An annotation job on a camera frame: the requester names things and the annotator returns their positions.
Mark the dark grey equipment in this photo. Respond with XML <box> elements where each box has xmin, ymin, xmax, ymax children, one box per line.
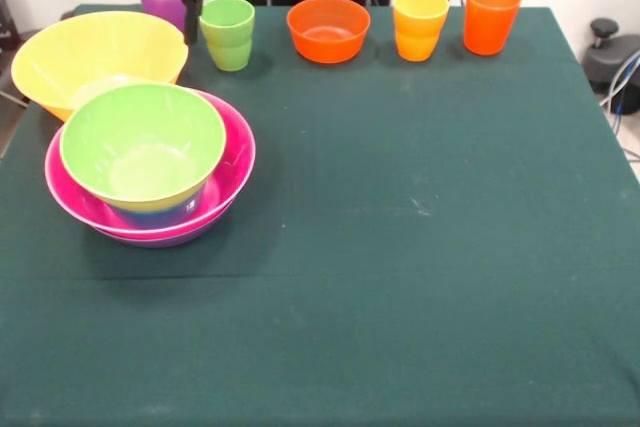
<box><xmin>0</xmin><ymin>0</ymin><xmax>24</xmax><ymax>56</ymax></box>

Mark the purple cup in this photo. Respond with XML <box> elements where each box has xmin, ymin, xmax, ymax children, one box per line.
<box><xmin>136</xmin><ymin>0</ymin><xmax>189</xmax><ymax>33</ymax></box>

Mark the large yellow bowl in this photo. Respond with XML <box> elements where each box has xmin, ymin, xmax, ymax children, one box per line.
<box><xmin>10</xmin><ymin>10</ymin><xmax>190</xmax><ymax>123</ymax></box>

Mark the orange bowl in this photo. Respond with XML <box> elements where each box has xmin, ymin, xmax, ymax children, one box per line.
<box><xmin>286</xmin><ymin>0</ymin><xmax>372</xmax><ymax>65</ymax></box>

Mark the dark green tablecloth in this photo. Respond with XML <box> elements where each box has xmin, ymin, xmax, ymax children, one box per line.
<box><xmin>0</xmin><ymin>2</ymin><xmax>640</xmax><ymax>427</ymax></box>

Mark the large pink bowl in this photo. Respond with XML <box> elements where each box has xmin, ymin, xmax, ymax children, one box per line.
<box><xmin>44</xmin><ymin>89</ymin><xmax>258</xmax><ymax>241</ymax></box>

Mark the orange cup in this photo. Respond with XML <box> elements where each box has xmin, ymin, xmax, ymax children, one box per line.
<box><xmin>462</xmin><ymin>0</ymin><xmax>523</xmax><ymax>57</ymax></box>

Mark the blue-grey cable bundle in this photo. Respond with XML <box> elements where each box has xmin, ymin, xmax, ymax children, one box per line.
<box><xmin>598</xmin><ymin>49</ymin><xmax>640</xmax><ymax>116</ymax></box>

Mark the yellow-orange cup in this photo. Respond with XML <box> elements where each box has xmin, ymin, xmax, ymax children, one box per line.
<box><xmin>392</xmin><ymin>0</ymin><xmax>451</xmax><ymax>63</ymax></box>

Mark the green bowl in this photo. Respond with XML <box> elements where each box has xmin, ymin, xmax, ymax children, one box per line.
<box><xmin>58</xmin><ymin>82</ymin><xmax>228</xmax><ymax>209</ymax></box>

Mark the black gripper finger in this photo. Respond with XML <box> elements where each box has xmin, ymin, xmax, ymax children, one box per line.
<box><xmin>181</xmin><ymin>0</ymin><xmax>204</xmax><ymax>47</ymax></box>

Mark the purple bowl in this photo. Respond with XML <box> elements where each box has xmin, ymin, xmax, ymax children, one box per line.
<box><xmin>92</xmin><ymin>219</ymin><xmax>236</xmax><ymax>249</ymax></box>

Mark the green cup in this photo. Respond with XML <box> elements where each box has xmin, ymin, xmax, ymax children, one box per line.
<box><xmin>198</xmin><ymin>0</ymin><xmax>257</xmax><ymax>73</ymax></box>

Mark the blue bowl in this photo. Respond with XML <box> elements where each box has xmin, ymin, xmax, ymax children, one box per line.
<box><xmin>107</xmin><ymin>186</ymin><xmax>206</xmax><ymax>229</ymax></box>

